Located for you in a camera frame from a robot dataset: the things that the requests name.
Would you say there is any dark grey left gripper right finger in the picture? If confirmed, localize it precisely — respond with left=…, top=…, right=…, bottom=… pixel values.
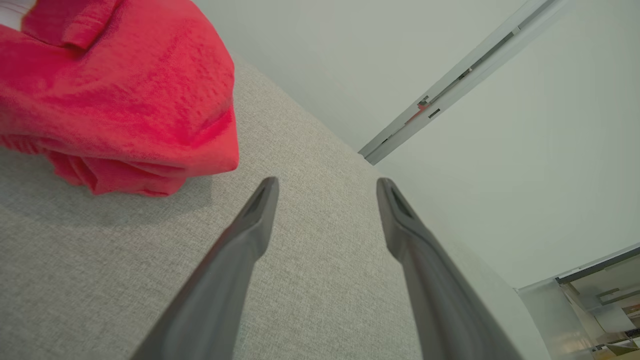
left=376, top=177, right=524, bottom=360

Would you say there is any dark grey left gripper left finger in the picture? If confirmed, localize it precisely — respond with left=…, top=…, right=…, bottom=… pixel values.
left=131, top=176, right=280, bottom=360

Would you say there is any red shirt with white sleeves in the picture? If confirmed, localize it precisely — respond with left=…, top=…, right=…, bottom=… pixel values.
left=0, top=0, right=240, bottom=197

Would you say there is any dark metal frame bar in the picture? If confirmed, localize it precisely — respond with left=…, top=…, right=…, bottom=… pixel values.
left=555, top=245, right=640, bottom=286

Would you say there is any grey metal partition post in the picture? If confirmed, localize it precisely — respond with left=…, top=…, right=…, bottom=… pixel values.
left=367, top=0, right=573, bottom=167
left=358, top=0, right=538, bottom=158

